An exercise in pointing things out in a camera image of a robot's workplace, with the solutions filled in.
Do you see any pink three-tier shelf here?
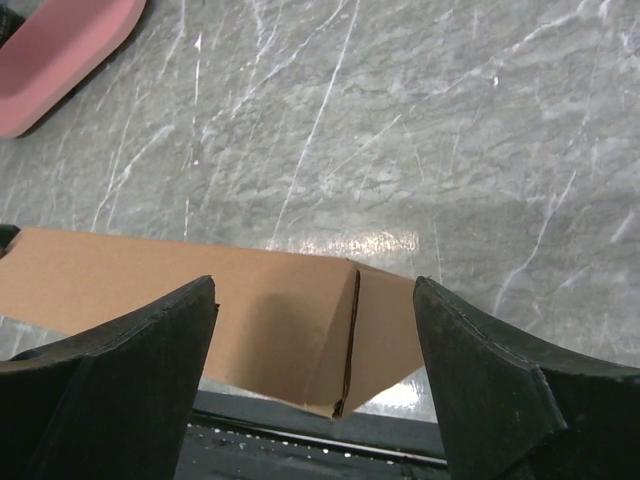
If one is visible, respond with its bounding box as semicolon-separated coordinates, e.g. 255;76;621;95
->
1;0;146;138

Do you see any brown cardboard box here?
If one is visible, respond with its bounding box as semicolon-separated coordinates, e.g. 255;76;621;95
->
1;227;423;418

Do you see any black labelled can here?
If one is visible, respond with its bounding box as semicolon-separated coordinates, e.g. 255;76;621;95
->
0;3;25;47

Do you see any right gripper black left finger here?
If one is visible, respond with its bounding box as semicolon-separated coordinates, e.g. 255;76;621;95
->
1;276;218;479

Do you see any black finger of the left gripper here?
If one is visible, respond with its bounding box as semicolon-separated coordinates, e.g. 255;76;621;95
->
0;224;20;258

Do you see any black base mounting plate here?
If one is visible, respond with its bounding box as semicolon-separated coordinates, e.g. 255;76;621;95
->
175;391;450;479

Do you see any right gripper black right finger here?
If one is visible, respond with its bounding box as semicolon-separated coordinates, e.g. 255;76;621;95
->
413;277;639;479

